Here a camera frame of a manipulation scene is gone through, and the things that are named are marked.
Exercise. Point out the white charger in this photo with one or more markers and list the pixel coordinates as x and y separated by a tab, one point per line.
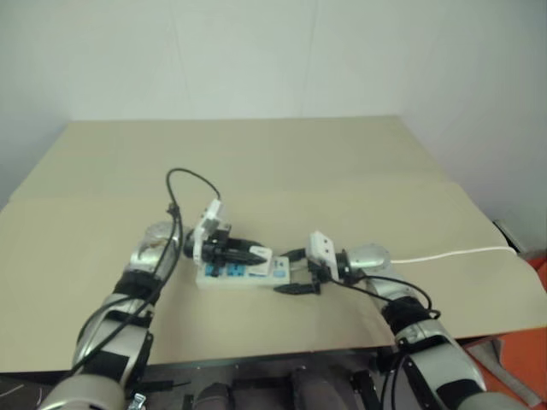
262	261

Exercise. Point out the small metal clip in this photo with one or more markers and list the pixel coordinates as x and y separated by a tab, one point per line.
139	401

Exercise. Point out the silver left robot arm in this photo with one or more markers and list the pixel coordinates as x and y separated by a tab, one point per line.
128	337

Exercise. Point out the black bracket under table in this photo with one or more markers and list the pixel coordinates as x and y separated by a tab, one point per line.
363	383

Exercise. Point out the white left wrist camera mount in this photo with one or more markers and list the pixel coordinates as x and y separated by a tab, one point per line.
206	222

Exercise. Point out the grey cloth strip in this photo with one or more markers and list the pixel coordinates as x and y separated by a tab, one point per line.
500	363

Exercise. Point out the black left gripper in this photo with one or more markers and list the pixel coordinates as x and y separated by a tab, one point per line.
213	249

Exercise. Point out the white power strip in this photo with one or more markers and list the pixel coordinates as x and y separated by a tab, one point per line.
239	279

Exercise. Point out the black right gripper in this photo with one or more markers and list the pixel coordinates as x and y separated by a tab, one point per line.
318	273

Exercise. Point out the dark rounded shape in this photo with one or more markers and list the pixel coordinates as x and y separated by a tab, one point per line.
213	397

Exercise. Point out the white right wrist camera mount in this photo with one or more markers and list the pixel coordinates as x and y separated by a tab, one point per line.
323	247

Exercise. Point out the black object beside table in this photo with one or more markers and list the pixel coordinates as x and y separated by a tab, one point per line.
510	237

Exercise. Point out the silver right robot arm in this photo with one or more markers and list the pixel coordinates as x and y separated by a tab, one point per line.
423	341

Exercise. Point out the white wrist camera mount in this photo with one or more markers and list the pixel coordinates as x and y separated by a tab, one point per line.
323	247
206	222

